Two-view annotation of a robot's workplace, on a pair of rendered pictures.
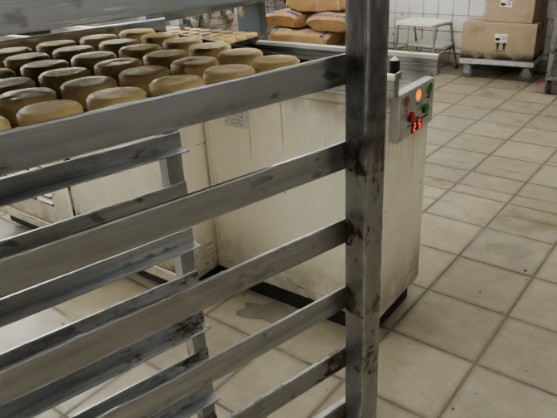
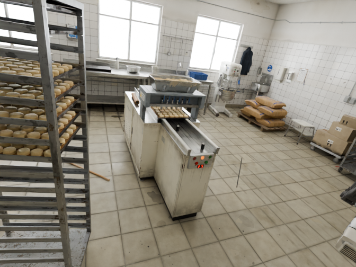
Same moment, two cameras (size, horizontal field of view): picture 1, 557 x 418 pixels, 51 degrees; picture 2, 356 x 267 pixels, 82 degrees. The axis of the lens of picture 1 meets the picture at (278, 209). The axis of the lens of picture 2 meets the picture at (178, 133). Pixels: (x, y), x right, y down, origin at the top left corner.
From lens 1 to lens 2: 1.01 m
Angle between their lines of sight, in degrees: 23
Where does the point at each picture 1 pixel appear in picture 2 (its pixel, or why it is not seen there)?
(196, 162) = (153, 145)
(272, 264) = (35, 189)
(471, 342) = (197, 241)
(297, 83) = (39, 159)
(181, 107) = (9, 157)
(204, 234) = (150, 166)
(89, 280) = not seen: hidden behind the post
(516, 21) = (340, 138)
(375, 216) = (59, 191)
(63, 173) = not seen: hidden behind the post
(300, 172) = (42, 175)
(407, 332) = (183, 226)
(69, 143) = not seen: outside the picture
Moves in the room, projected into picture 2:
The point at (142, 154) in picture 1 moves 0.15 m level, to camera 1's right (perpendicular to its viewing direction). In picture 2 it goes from (76, 149) to (91, 157)
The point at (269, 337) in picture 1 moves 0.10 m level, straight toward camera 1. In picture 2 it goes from (35, 203) to (12, 216)
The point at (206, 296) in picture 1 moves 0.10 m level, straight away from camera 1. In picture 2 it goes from (17, 189) to (36, 178)
